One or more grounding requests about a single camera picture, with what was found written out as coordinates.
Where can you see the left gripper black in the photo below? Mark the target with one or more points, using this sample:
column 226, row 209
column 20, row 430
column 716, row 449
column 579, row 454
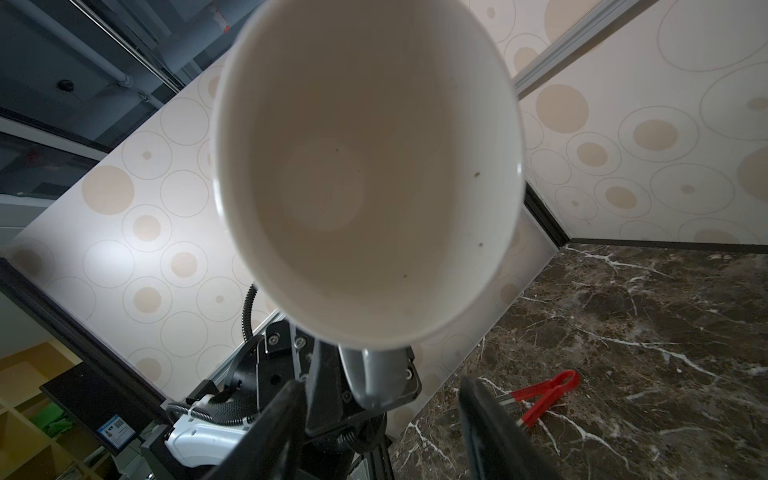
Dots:
column 348, row 392

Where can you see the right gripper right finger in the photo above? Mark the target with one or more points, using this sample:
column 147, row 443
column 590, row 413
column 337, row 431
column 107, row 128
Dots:
column 496, row 447

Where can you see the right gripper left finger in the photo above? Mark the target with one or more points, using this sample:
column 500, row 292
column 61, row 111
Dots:
column 271, row 449

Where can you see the grey mug white interior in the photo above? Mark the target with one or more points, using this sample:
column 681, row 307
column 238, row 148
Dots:
column 367, row 159

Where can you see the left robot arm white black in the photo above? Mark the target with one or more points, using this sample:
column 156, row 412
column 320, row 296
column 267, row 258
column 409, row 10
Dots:
column 206, row 427

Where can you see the left aluminium crossbar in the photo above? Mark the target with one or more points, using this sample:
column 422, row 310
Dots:
column 606, row 19

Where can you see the red handled metal tongs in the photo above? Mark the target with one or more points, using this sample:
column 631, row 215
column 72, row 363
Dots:
column 545, row 394

